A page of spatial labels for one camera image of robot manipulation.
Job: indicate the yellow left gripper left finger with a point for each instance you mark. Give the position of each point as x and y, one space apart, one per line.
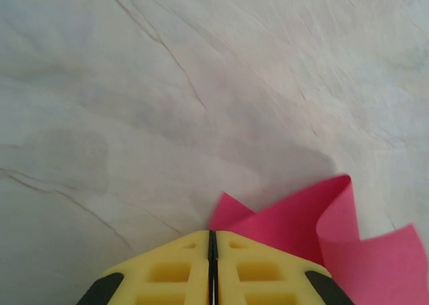
167 275

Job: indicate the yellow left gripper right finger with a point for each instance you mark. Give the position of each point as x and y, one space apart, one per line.
261 275

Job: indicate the pink paper sheet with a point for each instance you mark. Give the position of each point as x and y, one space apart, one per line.
368 268

